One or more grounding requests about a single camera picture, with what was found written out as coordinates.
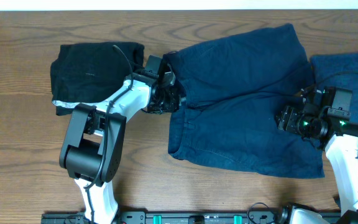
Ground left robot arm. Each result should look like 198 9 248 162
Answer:
59 70 181 223

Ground dark blue shorts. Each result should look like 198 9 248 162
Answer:
164 24 324 179

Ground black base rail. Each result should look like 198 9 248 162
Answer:
40 210 341 224

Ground folded black garment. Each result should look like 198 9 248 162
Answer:
50 42 145 116

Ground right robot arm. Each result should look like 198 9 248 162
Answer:
275 103 358 223

